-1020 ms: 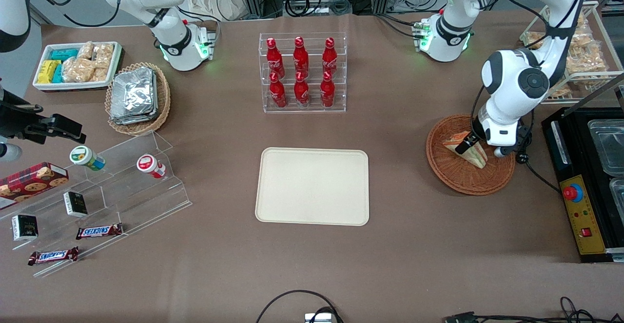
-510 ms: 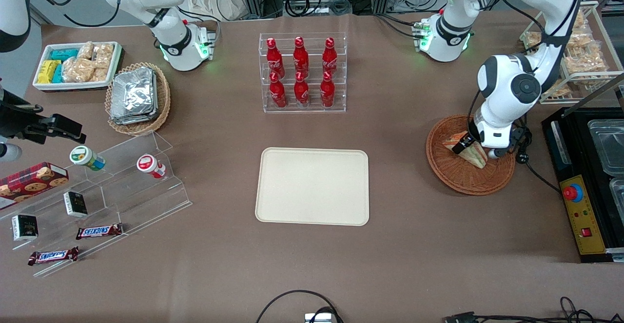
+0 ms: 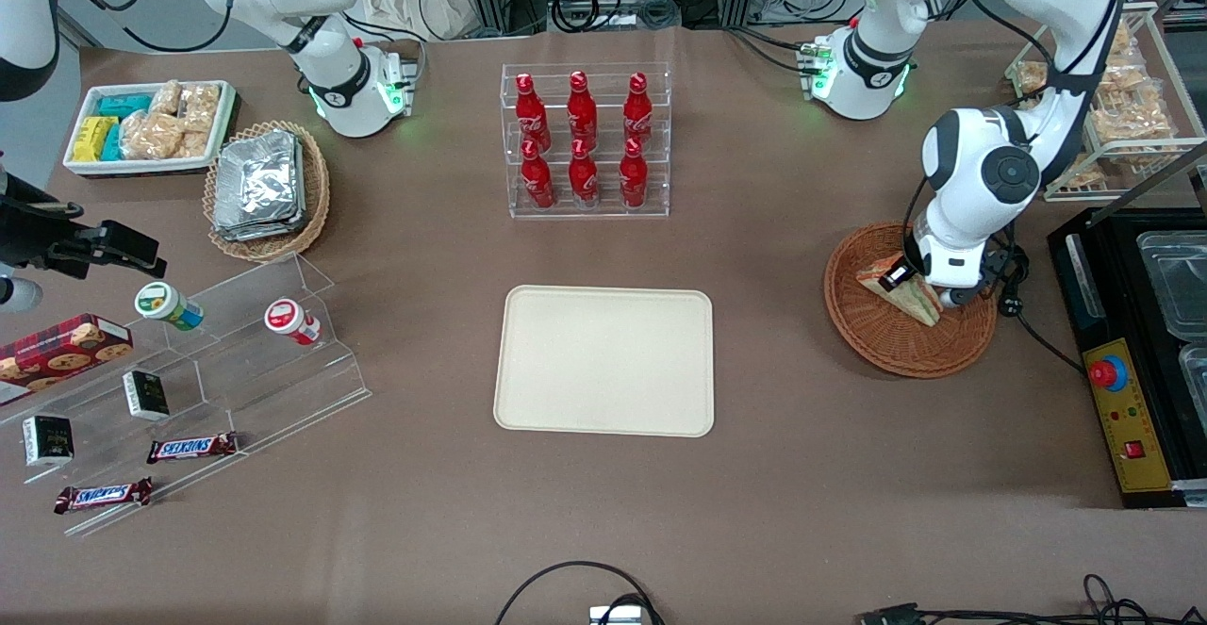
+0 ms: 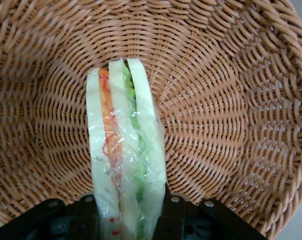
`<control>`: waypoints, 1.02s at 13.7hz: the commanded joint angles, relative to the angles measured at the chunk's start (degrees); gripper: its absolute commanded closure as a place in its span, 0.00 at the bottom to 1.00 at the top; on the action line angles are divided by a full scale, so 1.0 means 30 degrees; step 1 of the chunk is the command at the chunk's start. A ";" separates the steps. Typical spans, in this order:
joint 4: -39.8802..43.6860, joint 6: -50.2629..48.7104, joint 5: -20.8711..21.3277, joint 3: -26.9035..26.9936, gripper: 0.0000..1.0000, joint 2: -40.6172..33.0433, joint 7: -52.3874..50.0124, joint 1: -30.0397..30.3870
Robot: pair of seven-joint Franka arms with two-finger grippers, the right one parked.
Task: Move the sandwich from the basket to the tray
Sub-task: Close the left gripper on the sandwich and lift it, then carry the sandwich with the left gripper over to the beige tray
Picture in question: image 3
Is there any brown wicker basket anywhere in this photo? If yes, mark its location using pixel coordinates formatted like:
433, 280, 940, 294
823, 220, 999, 379

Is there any red cola bottle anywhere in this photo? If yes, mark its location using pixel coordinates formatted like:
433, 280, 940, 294
515, 73, 552, 150
567, 70, 599, 147
619, 137, 650, 208
521, 140, 555, 209
568, 138, 600, 208
623, 71, 654, 145

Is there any triangular sandwich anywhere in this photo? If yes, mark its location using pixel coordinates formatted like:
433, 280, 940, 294
856, 253, 944, 327

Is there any black cable with connector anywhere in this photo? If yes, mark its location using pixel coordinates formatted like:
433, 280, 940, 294
856, 573, 1207, 625

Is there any white snack bin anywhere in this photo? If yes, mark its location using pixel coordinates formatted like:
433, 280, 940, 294
63, 80, 239, 178

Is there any Snickers chocolate bar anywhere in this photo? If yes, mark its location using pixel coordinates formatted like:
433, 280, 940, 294
54, 477, 154, 515
146, 432, 240, 465

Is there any black looped cable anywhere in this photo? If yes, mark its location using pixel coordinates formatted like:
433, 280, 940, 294
494, 561, 667, 625

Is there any white wire rack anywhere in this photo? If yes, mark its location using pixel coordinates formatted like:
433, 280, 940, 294
1004, 3, 1207, 202

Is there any black cable with plug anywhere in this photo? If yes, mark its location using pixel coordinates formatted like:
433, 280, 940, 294
981, 238, 1085, 376

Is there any black sealing machine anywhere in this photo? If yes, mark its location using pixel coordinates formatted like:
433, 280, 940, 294
1047, 206, 1207, 510

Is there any foil wrapped pack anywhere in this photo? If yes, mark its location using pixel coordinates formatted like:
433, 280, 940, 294
215, 130, 305, 228
212, 215, 308, 242

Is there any cream plastic tray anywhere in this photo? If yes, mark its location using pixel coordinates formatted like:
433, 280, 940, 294
493, 285, 716, 438

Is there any pale wicker basket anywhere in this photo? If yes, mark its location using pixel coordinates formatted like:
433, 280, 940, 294
203, 120, 331, 263

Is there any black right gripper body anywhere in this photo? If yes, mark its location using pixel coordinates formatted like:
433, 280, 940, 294
0, 173, 101, 279

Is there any dark green tea box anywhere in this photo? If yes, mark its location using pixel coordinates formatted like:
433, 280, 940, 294
22, 415, 74, 468
123, 370, 172, 421

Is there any clear acrylic stepped stand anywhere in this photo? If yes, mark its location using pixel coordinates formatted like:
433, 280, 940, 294
0, 253, 372, 539

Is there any grey metal bar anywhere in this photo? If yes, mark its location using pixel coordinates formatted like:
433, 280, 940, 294
1108, 140, 1207, 204

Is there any green lidded jar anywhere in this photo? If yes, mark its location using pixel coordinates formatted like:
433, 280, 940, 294
134, 281, 205, 332

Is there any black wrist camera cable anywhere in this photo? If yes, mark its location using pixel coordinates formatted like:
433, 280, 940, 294
901, 173, 936, 272

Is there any red lidded jar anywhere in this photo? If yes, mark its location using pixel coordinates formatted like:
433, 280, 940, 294
264, 298, 322, 347

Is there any clear acrylic bottle rack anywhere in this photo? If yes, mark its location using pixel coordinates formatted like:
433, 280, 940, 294
501, 62, 672, 220

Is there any clear plastic container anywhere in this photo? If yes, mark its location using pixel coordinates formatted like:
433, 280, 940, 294
1178, 342, 1207, 409
1135, 229, 1207, 341

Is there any red tartan cookie box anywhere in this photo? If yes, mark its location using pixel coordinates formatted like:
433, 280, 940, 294
0, 313, 134, 407

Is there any yellow snack pack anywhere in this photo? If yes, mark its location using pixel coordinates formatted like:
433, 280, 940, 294
73, 116, 117, 163

